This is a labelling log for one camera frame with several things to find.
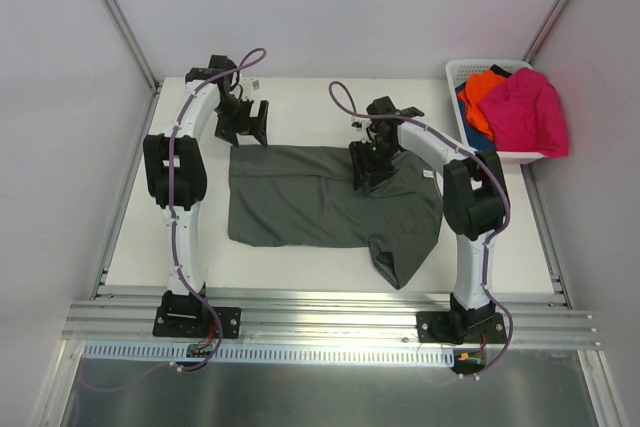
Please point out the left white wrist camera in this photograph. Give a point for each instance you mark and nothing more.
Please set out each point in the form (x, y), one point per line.
(252, 84)

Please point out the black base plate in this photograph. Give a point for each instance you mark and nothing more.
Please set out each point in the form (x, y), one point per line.
(449, 328)
(168, 325)

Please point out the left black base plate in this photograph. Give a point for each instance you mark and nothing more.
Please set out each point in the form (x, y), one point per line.
(168, 325)

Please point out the left aluminium corner post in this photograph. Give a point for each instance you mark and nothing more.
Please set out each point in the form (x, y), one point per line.
(128, 37)

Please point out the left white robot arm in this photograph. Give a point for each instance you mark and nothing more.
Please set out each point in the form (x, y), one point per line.
(176, 175)

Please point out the right aluminium corner post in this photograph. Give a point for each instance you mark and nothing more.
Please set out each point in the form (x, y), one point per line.
(545, 30)

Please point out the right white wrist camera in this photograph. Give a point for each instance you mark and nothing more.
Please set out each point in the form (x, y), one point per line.
(360, 123)

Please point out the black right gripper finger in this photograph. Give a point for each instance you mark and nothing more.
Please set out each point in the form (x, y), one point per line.
(361, 173)
(376, 179)

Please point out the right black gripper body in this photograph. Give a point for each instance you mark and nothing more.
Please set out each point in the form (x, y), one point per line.
(370, 158)

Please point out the orange t shirt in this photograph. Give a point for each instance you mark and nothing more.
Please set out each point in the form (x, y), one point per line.
(477, 87)

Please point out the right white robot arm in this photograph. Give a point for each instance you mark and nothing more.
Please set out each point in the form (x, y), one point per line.
(474, 199)

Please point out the grey t shirt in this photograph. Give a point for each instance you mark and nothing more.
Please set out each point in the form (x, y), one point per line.
(304, 196)

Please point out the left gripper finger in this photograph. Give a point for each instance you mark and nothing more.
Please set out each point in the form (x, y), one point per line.
(228, 135)
(258, 124)

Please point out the pink t shirt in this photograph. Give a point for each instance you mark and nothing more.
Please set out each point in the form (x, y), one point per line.
(525, 114)

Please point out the aluminium mounting rail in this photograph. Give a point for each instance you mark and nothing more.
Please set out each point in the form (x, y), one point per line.
(331, 318)

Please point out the white plastic laundry basket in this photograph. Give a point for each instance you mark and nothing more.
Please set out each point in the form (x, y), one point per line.
(459, 71)

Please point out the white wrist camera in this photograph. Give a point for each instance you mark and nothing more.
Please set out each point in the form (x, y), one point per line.
(252, 84)
(360, 123)

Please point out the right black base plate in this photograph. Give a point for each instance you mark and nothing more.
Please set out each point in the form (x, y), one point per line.
(449, 328)

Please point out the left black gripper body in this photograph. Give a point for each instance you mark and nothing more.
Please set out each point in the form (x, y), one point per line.
(242, 123)

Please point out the white slotted cable duct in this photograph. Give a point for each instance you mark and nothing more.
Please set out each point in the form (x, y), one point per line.
(183, 352)

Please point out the aluminium corner post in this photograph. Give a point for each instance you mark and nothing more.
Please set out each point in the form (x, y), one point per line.
(128, 37)
(545, 30)

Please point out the blue t shirt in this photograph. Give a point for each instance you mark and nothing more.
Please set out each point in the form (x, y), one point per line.
(475, 138)

